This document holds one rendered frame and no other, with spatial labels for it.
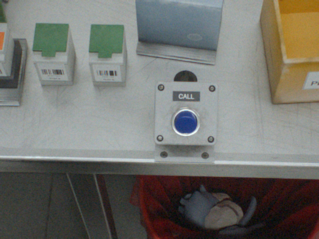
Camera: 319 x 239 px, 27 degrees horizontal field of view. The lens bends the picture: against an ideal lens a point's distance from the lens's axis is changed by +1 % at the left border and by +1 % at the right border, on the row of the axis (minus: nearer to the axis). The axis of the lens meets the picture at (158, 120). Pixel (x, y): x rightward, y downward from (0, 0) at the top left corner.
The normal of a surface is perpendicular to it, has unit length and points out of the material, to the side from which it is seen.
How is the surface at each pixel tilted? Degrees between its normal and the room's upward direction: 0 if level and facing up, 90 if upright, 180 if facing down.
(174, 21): 90
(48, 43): 0
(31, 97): 0
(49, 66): 90
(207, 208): 33
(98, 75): 90
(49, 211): 0
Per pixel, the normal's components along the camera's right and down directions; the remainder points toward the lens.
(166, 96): -0.03, 0.05
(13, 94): -0.01, -0.45
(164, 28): -0.17, 0.88
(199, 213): 0.21, -0.16
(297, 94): 0.05, 0.89
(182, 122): -0.04, 0.55
